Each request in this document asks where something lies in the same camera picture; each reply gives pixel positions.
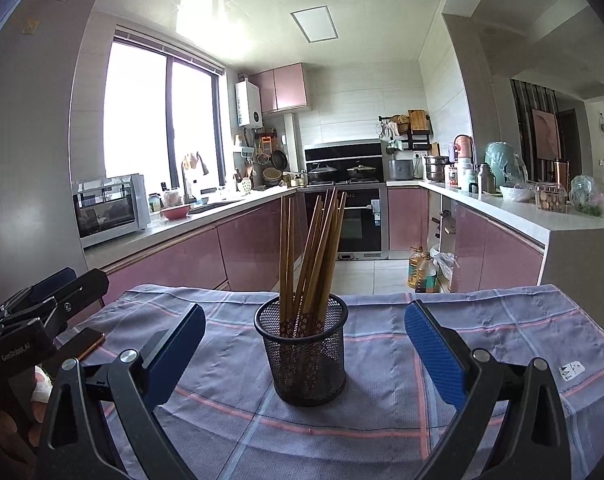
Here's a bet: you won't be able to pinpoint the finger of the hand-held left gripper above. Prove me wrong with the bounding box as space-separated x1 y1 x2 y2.
0 267 77 318
0 268 109 348

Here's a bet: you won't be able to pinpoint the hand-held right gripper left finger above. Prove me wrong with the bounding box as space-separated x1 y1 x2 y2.
34 302 206 480

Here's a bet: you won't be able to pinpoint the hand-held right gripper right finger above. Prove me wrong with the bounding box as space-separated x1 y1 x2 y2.
404 300 572 480

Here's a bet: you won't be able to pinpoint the black mesh utensil holder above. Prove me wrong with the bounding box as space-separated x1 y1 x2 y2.
254 292 349 407

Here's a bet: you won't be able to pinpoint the bundle of wooden chopsticks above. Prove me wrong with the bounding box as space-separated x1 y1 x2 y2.
278 186 347 338

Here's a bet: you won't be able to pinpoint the person's left hand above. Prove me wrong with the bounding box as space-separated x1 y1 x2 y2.
0 365 53 461

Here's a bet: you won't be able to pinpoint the orange-edged smartphone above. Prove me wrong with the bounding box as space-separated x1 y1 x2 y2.
59 328 106 361

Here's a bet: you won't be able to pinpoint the white countertop oven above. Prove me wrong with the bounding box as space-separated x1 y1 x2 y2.
72 173 151 249

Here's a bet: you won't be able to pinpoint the white plastic bag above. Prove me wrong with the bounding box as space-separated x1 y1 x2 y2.
432 247 457 281

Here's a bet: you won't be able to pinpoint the checked grey tablecloth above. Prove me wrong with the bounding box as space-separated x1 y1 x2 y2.
57 284 604 480

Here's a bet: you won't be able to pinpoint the pink lower cabinets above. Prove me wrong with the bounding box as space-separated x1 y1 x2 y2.
387 186 545 293
84 194 307 293

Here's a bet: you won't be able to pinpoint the grey refrigerator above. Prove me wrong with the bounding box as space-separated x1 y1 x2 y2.
0 0 103 301

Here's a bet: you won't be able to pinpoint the sink faucet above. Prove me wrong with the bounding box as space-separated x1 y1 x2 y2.
182 155 195 203

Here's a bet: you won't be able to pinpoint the black built-in oven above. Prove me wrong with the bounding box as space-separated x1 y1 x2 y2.
304 191 383 253

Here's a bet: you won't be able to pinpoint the hanging beige cloth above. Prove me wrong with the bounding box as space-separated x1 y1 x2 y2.
183 151 209 176

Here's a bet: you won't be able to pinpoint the white bowl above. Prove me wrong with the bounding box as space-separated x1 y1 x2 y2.
499 184 535 203

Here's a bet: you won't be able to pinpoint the steel thermos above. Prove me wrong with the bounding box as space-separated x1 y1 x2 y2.
476 162 496 194

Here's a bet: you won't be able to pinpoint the steel stock pot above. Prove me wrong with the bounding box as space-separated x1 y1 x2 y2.
424 155 450 182

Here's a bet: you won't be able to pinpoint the kitchen window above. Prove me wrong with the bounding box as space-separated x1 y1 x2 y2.
104 37 225 188

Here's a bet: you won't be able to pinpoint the clear egg container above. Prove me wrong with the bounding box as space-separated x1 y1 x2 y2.
535 182 567 212

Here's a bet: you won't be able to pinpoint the black wok with lid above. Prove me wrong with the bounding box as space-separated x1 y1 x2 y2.
347 162 377 182
308 162 339 183

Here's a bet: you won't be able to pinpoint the green kitchen appliance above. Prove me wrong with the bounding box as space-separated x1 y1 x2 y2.
484 141 520 186

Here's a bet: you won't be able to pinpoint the bagged green vegetables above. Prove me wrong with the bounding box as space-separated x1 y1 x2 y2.
569 175 604 218

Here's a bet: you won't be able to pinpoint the black range hood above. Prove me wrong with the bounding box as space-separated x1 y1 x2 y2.
304 141 385 183

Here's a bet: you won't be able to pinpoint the white water heater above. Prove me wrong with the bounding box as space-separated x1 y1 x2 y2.
235 80 263 127

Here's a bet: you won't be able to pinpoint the pink upper cabinet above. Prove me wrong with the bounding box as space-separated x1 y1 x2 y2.
249 62 309 113

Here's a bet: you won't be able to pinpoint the ceiling light panel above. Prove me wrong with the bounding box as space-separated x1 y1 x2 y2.
290 6 341 43

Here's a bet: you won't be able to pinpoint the black wall rack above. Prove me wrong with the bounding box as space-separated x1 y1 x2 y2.
378 116 433 153

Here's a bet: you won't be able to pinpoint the framed wall picture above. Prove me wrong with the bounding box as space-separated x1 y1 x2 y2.
532 108 561 161

